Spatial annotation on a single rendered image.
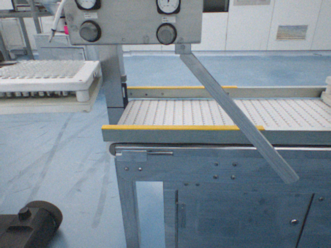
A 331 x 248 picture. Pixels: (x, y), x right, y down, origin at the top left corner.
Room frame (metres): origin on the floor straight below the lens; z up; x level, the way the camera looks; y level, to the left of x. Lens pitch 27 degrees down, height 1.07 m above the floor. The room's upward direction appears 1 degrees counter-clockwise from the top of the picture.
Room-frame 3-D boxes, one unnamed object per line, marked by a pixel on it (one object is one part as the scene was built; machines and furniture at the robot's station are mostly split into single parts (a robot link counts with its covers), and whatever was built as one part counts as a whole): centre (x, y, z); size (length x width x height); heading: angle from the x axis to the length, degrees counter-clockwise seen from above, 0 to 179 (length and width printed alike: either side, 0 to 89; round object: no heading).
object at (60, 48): (3.20, 1.15, 0.38); 0.63 x 0.57 x 0.76; 81
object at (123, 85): (0.74, 0.13, 0.75); 0.02 x 0.01 x 0.20; 86
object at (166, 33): (0.40, 0.00, 1.03); 0.03 x 0.03 x 0.04; 86
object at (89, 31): (0.41, 0.12, 1.04); 0.03 x 0.02 x 0.04; 86
